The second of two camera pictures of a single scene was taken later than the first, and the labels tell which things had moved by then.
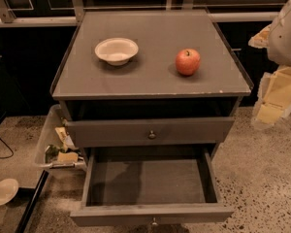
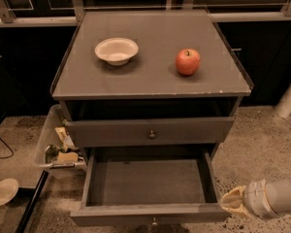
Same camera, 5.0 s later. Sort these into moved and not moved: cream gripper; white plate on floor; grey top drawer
Moved: cream gripper
Not moved: white plate on floor; grey top drawer
